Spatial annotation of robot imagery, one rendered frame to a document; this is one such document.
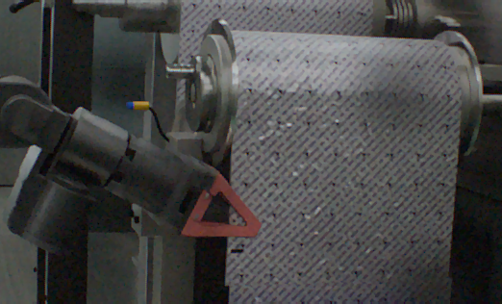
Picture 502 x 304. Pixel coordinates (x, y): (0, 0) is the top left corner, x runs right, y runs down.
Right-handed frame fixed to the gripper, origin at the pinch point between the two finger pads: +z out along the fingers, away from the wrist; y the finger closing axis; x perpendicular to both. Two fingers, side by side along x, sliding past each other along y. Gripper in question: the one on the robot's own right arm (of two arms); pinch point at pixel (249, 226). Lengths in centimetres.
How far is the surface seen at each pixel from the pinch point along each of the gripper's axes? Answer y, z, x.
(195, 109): -4.7, -8.7, 7.5
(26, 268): -77, -3, -27
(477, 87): 0.8, 14.5, 22.4
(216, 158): -3.4, -4.9, 4.3
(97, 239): -99, 11, -21
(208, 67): -3.6, -9.8, 11.6
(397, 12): -28.8, 15.2, 30.8
